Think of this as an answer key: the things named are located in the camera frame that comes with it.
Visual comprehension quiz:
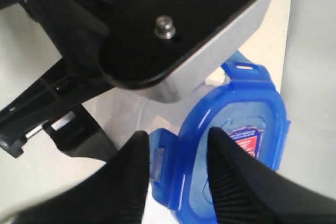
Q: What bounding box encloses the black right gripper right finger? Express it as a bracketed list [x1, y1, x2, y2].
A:
[207, 127, 335, 223]

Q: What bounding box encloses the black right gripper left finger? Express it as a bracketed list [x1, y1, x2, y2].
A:
[13, 131, 150, 223]

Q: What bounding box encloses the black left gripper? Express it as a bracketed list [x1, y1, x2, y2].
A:
[1, 0, 118, 162]

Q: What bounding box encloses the clear plastic container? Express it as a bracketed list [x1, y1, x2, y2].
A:
[104, 68, 230, 146]

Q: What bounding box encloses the blue plastic lid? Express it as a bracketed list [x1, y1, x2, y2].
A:
[150, 52, 291, 224]

